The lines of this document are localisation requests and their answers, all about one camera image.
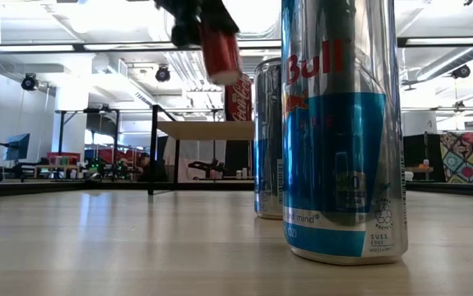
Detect red Coca-Cola can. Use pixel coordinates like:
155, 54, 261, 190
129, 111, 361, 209
224, 73, 254, 123
200, 20, 243, 86

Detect blue silver Red Bull can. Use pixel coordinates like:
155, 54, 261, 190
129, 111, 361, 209
281, 0, 409, 266
253, 57, 285, 220

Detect black ceiling spotlight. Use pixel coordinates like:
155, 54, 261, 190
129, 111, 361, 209
451, 64, 471, 81
21, 72, 39, 92
155, 65, 172, 83

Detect black framed background table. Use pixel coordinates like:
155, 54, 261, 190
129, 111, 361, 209
53, 107, 121, 182

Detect person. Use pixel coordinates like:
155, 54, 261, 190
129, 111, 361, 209
136, 151, 169, 183

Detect red storage bins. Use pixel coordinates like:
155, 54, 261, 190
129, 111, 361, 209
46, 147, 151, 182

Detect computer monitor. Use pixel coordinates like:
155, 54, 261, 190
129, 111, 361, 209
4, 132, 31, 162

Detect black overhead light bar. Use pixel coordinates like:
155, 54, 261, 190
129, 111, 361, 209
0, 37, 473, 53

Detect black cabinet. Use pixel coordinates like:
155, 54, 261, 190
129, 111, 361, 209
402, 133, 442, 183

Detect colourful patchwork quilt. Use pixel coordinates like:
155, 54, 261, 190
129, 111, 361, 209
439, 129, 473, 185

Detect wooden shelf black metal frame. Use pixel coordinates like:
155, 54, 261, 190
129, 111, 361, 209
147, 104, 257, 197

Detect black aluminium table frame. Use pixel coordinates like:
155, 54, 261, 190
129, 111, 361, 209
0, 179, 473, 199

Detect silver air duct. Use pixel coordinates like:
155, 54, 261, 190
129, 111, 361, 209
415, 45, 473, 82

